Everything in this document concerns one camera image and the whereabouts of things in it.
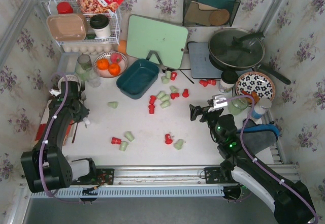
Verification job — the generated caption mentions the white plastic scoop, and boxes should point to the white plastic scoop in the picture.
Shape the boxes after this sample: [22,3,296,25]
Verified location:
[83,117,91,128]

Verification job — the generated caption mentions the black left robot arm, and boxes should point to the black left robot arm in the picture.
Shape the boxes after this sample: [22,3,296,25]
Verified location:
[21,81,96,193]

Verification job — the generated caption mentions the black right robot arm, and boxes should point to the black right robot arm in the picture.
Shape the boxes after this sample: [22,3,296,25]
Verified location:
[189,105,319,223]

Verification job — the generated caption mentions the paper coffee cup black lid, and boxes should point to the paper coffee cup black lid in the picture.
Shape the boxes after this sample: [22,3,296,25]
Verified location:
[219,71,239,93]

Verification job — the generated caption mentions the clear storage box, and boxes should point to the clear storage box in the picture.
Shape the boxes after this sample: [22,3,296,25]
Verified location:
[57,52,79,75]

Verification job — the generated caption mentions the metal fork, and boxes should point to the metal fork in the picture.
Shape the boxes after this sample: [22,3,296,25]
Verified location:
[80,81,86,103]

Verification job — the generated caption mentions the green glass jar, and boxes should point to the green glass jar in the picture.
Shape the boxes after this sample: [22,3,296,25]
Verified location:
[228,97,248,116]

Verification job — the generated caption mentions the white strainer bowl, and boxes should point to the white strainer bowl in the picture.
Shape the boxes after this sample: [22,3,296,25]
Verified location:
[58,74,79,86]

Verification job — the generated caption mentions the red capsule cluster right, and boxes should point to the red capsule cluster right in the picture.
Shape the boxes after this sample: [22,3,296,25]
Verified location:
[182,88,189,98]

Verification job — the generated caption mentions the red capsule cluster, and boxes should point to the red capsule cluster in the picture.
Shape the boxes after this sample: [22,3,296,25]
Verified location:
[148,104,155,114]
[149,95,157,105]
[170,92,180,100]
[182,88,189,98]

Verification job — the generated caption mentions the clear glass cup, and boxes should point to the clear glass cup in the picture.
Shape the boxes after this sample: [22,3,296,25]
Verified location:
[85,68,101,88]

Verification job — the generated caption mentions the striped orange cloth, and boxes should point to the striped orange cloth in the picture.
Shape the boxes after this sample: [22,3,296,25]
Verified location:
[34,100,75,146]

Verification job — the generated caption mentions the red capsule cluster middle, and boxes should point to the red capsule cluster middle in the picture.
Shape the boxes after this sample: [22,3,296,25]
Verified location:
[170,92,180,100]

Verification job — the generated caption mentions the green capsule upper cluster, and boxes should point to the green capsule upper cluster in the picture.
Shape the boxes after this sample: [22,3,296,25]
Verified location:
[170,85,178,93]

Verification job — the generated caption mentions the green capsule cluster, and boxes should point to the green capsule cluster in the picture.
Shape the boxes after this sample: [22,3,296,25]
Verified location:
[160,101,171,109]
[156,91,166,100]
[160,94,170,102]
[170,85,178,93]

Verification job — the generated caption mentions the green tinted glass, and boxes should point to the green tinted glass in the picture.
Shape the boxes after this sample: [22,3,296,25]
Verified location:
[75,54,92,80]

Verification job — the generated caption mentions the green capsule cluster lower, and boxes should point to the green capsule cluster lower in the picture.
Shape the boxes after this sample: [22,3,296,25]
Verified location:
[160,101,171,109]

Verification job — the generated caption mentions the green capsule cluster middle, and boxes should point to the green capsule cluster middle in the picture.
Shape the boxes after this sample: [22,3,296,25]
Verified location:
[160,94,170,102]

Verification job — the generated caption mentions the grey induction cooker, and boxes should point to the grey induction cooker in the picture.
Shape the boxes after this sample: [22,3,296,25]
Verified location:
[187,41,222,80]

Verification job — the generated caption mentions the blue grey oven mitt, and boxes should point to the blue grey oven mitt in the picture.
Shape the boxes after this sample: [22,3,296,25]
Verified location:
[243,119,280,155]

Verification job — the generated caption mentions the green capsule cluster top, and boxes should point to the green capsule cluster top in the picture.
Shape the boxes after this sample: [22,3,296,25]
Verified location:
[156,91,166,100]

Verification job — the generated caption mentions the flower pattern plate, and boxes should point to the flower pattern plate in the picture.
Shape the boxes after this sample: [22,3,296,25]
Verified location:
[235,72,276,102]

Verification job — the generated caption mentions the blue white bottle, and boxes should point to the blue white bottle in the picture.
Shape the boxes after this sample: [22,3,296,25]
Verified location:
[251,98,272,119]

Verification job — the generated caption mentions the red capsule cluster bottom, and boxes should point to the red capsule cluster bottom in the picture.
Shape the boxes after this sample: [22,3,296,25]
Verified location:
[148,104,155,114]

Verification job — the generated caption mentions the red capsule cluster left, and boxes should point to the red capsule cluster left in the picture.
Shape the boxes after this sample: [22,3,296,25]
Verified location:
[149,95,157,105]

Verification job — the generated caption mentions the white egg tray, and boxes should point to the white egg tray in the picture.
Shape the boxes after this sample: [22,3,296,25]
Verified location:
[62,44,115,55]

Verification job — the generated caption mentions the glass fruit plate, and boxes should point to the glass fruit plate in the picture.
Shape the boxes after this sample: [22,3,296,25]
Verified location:
[93,51,128,78]

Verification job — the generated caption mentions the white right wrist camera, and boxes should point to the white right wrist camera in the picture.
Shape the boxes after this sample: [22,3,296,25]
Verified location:
[208,94,228,111]

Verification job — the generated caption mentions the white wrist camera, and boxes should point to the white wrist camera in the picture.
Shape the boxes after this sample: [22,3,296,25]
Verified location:
[208,94,228,111]
[49,82,61,97]

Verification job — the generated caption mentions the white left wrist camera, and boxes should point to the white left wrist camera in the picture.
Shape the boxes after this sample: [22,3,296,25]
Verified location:
[49,82,61,97]

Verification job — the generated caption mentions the black power cable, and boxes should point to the black power cable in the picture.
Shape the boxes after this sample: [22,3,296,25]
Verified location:
[172,41,193,71]

